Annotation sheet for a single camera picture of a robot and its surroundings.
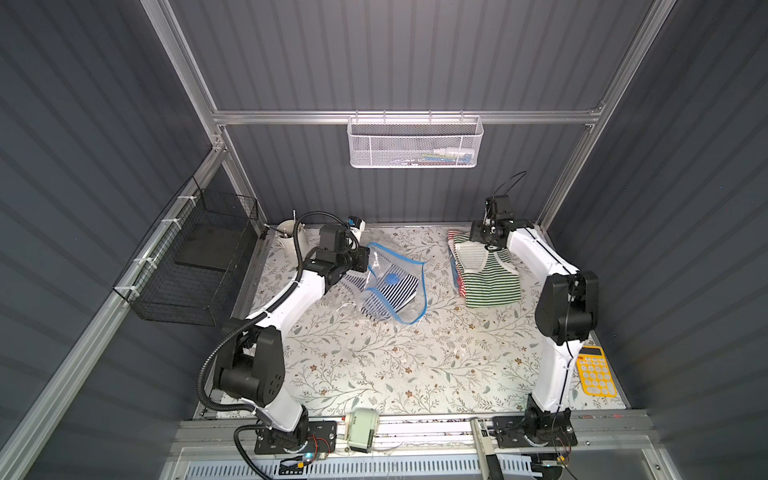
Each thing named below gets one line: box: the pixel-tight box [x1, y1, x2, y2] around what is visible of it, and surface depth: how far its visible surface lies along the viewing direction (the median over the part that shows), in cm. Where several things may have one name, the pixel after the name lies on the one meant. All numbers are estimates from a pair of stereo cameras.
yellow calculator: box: [576, 346, 618, 398], surface depth 84 cm
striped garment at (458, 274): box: [448, 229, 466, 297], surface depth 104 cm
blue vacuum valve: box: [385, 273, 401, 285], surface depth 104 cm
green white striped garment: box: [453, 231, 523, 308], surface depth 101 cm
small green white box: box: [345, 407, 380, 454], surface depth 72 cm
